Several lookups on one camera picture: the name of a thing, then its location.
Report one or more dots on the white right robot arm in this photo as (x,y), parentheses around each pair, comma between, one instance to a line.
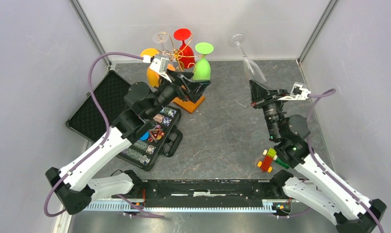
(346,208)

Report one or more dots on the red toy brick car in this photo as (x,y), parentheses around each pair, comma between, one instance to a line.
(270,155)

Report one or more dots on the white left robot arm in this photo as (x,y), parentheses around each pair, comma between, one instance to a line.
(74,187)

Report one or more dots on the black poker chip case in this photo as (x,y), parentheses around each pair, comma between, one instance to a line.
(88,122)

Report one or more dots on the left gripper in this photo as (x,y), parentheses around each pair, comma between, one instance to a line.
(194,89)

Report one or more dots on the clear wine glass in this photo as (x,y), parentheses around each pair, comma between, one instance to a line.
(160,38)
(251,69)

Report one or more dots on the red wine glass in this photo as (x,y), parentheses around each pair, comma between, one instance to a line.
(186,59)

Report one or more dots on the yellow wine glass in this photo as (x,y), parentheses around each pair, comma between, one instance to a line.
(153,77)

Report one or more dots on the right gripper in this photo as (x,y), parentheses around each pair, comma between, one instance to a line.
(261,96)

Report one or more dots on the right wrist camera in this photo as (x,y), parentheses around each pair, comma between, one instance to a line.
(299,91)

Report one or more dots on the blue white toy block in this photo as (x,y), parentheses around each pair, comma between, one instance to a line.
(284,165)

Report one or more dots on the green wine glass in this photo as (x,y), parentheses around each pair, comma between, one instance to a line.
(202,70)

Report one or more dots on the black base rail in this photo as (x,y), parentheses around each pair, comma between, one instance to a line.
(206,195)

